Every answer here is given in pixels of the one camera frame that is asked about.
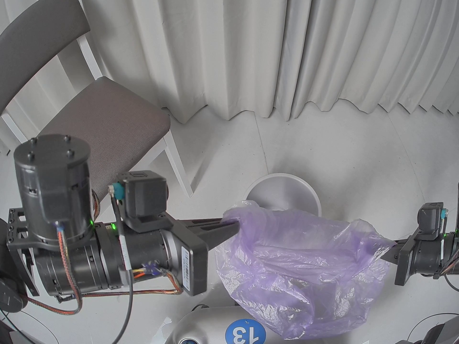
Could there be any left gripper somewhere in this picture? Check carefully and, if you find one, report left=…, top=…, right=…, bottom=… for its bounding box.
left=95, top=219, right=240, bottom=297

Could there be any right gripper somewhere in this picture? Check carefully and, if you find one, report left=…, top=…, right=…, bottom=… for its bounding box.
left=384, top=240, right=445, bottom=286

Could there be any purple plastic bag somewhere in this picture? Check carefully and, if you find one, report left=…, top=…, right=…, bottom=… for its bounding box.
left=214, top=200, right=395, bottom=340

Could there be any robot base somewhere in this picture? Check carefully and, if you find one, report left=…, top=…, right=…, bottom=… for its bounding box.
left=163, top=302, right=287, bottom=344

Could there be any white trash bin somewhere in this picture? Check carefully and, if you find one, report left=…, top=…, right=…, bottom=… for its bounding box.
left=244, top=172, right=322, bottom=218

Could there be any grey padded white chair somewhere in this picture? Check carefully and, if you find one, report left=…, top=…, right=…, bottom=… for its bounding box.
left=0, top=0, right=194, bottom=198

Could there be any white curtain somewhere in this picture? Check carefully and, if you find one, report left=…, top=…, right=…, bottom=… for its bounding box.
left=274, top=0, right=459, bottom=122
left=0, top=0, right=293, bottom=157

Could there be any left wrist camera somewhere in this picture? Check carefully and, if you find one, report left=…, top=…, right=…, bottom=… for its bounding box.
left=109, top=170, right=180, bottom=234

